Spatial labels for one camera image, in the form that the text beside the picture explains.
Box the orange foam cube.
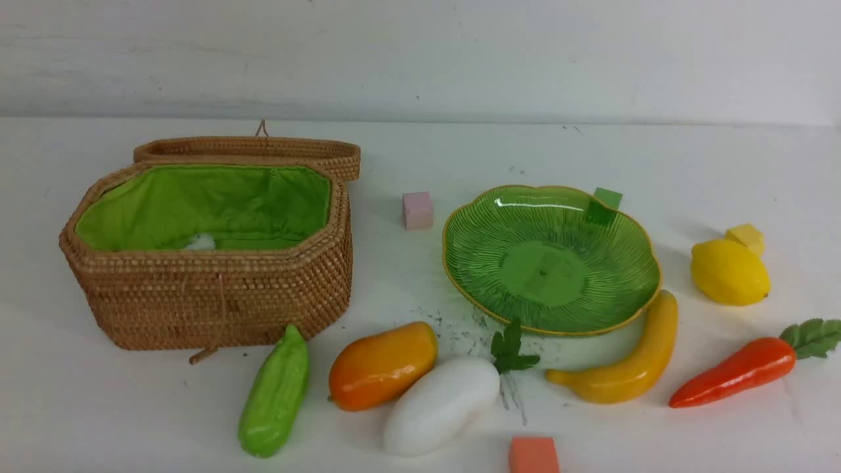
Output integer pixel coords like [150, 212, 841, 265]
[508, 436, 561, 473]

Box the orange mango toy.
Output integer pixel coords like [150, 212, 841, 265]
[329, 321, 438, 411]

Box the yellow foam cube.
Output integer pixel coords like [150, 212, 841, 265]
[725, 223, 765, 256]

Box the green leaf-shaped glass plate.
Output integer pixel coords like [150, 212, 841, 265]
[442, 185, 664, 336]

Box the pink foam cube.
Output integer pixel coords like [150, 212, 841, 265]
[402, 191, 434, 231]

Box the green foam cube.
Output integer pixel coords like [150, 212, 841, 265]
[586, 187, 623, 225]

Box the orange carrot toy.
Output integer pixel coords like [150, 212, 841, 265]
[669, 318, 840, 409]

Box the yellow lemon toy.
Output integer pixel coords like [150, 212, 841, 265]
[691, 238, 771, 306]

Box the white radish toy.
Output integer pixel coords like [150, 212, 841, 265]
[382, 317, 540, 457]

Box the woven rattan basket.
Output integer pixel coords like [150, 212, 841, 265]
[59, 160, 353, 350]

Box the green bitter gourd toy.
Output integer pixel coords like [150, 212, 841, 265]
[238, 325, 309, 459]

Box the yellow banana toy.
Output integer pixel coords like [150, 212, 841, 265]
[545, 290, 679, 405]

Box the woven basket lid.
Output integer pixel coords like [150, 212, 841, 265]
[134, 132, 361, 183]

